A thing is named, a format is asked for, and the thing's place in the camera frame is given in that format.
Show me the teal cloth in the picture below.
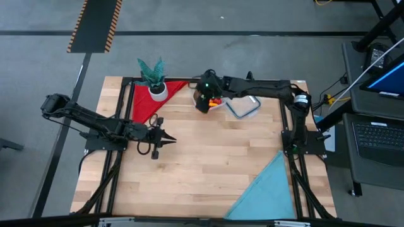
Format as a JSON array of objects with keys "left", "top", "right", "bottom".
[{"left": 224, "top": 150, "right": 297, "bottom": 221}]

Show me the silver metal bracket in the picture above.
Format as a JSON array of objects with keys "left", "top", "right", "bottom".
[
  {"left": 273, "top": 219, "right": 312, "bottom": 227},
  {"left": 97, "top": 216, "right": 135, "bottom": 227}
]

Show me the black power brick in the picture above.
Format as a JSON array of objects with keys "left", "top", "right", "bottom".
[{"left": 362, "top": 44, "right": 391, "bottom": 74}]

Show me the clear plastic tupperware container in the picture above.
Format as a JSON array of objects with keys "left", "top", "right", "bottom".
[{"left": 191, "top": 90, "right": 229, "bottom": 113}]

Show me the laptop computer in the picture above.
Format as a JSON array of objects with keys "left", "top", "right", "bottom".
[{"left": 342, "top": 40, "right": 404, "bottom": 192}]

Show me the red cloth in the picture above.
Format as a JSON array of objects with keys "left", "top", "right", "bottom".
[{"left": 131, "top": 80, "right": 189, "bottom": 124}]

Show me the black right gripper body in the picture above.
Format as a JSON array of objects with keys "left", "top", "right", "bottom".
[{"left": 194, "top": 69, "right": 225, "bottom": 103}]

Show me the black laptop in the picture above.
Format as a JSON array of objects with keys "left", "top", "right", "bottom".
[{"left": 342, "top": 112, "right": 404, "bottom": 192}]

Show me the monitor with blue screen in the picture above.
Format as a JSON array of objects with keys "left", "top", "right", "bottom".
[{"left": 359, "top": 53, "right": 404, "bottom": 101}]

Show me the grey furniture leg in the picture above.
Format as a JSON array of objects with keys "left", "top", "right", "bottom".
[{"left": 0, "top": 137, "right": 25, "bottom": 153}]

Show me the clear tupperware lid blue rim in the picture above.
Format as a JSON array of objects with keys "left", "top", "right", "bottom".
[{"left": 224, "top": 95, "right": 262, "bottom": 120}]

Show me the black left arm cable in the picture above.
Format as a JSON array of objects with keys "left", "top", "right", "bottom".
[{"left": 136, "top": 113, "right": 159, "bottom": 156}]

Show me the black hazard-striped floor mat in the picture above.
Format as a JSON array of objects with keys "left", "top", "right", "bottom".
[{"left": 66, "top": 0, "right": 123, "bottom": 54}]

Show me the green plant in white pot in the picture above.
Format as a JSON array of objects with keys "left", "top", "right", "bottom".
[{"left": 136, "top": 56, "right": 170, "bottom": 102}]

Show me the black stand pole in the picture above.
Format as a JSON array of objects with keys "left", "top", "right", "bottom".
[{"left": 352, "top": 0, "right": 404, "bottom": 53}]

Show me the blue and white box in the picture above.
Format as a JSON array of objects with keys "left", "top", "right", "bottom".
[{"left": 314, "top": 113, "right": 336, "bottom": 153}]

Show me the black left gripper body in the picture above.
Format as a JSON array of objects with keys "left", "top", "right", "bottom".
[{"left": 138, "top": 117, "right": 167, "bottom": 160}]

